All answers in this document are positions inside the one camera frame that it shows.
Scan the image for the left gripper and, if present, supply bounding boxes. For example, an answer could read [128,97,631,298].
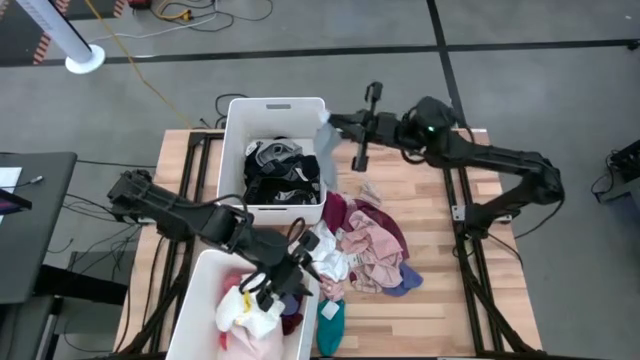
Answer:
[257,230,324,311]

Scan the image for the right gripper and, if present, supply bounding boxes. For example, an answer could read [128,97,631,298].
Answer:
[328,82,404,172]

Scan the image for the blue sock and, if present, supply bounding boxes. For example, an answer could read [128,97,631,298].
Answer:
[279,293,301,317]
[383,262,425,298]

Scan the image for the grey socks with white tag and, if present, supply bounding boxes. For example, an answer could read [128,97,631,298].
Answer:
[313,109,344,191]

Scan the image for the small maroon garment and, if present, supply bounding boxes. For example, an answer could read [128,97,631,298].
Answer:
[279,294,306,337]

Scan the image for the dusty pink garment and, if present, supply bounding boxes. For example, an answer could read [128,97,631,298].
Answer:
[219,272,246,301]

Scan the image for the long white garment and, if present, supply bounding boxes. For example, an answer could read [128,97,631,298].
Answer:
[214,272,286,341]

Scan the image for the dark grey Puma briefs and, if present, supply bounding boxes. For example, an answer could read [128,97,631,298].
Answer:
[269,187,321,206]

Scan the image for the light grey garment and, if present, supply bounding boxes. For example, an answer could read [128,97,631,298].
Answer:
[244,137,305,169]

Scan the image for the black garment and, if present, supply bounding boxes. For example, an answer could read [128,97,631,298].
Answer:
[243,152,322,206]

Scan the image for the teal sock with white tag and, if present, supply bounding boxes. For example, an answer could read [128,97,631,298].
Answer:
[315,298,347,357]

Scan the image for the small beige mesh sock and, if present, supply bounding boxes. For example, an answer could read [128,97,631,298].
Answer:
[358,180,382,207]

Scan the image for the large maroon garment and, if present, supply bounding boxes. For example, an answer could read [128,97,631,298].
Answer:
[321,191,411,261]

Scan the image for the white plastic storage bin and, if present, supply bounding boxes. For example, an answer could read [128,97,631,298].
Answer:
[164,248,321,360]
[215,96,329,227]

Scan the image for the black desk base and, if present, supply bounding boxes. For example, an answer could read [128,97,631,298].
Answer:
[0,263,130,360]

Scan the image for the black desk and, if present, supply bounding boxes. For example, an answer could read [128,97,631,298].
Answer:
[0,151,79,306]

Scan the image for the dark tablet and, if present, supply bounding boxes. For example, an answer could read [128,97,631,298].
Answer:
[0,188,34,215]

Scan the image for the white tower fan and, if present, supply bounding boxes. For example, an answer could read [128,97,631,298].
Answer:
[14,0,107,76]

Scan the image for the black mat with hazard stripes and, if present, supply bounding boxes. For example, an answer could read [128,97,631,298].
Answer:
[0,0,71,67]

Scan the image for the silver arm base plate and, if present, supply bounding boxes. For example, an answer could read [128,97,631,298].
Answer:
[451,203,514,225]

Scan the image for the black looped cable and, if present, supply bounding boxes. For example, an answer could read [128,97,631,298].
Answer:
[213,92,250,130]

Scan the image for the black floor cables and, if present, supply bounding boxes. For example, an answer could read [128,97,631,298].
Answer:
[149,0,275,34]

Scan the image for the yellow plug cable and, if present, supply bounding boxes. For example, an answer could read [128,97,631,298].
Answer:
[154,0,194,24]

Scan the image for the white floor cable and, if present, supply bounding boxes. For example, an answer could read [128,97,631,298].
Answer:
[87,12,220,45]

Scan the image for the yellow floor cable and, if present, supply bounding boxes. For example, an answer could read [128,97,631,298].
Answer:
[83,0,194,130]

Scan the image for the black device with cables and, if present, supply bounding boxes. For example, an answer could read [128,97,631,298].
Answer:
[588,138,640,205]

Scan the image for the grey cable connector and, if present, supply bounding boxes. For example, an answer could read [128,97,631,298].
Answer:
[0,174,45,191]

